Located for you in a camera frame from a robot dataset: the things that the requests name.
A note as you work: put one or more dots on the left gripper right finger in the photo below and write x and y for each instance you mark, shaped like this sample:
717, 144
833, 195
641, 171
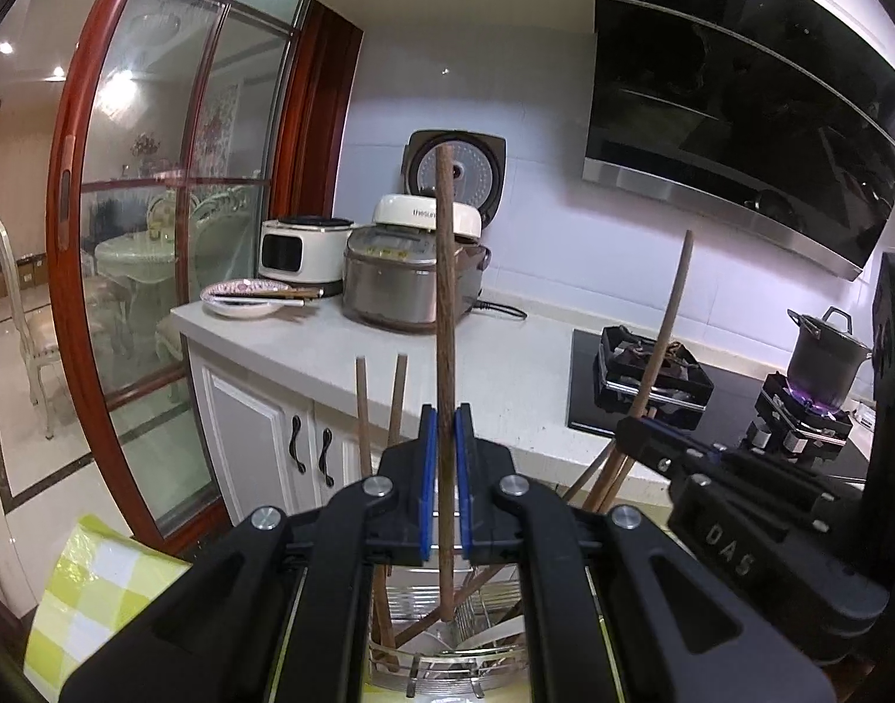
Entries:
614, 609

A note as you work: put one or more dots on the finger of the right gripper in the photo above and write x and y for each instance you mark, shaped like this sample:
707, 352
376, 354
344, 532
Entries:
666, 451

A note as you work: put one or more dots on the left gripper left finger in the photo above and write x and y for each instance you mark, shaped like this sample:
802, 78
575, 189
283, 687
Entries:
278, 609

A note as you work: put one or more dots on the white ladle spoon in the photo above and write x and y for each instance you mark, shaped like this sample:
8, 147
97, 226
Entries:
507, 629

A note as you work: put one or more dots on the black gas stove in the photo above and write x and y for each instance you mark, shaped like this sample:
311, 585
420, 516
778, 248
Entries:
729, 411

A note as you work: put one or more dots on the green checkered tablecloth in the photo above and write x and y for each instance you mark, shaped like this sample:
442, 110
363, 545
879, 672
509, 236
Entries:
100, 582

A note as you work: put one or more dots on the dark stock pot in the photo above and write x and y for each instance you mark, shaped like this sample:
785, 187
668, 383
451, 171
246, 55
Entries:
826, 357

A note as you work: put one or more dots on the white lower cabinet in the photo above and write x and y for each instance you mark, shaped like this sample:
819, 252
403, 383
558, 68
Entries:
269, 445

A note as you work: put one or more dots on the white plate on counter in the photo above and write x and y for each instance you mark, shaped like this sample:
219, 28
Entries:
255, 298

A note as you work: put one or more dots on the white dining chair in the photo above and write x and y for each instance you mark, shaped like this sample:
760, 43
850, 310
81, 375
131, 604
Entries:
36, 330

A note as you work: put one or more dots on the silver rice cooker open lid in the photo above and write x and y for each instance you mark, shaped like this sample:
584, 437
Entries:
389, 276

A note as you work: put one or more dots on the black range hood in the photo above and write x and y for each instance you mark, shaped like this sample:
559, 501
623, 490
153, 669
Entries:
771, 116

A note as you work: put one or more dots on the small white appliance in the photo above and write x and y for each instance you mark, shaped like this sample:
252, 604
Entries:
305, 251

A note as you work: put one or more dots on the red framed glass door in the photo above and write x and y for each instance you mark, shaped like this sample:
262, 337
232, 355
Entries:
184, 125

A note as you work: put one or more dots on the metal wire utensil rack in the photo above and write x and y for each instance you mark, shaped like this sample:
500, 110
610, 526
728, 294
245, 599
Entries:
431, 668

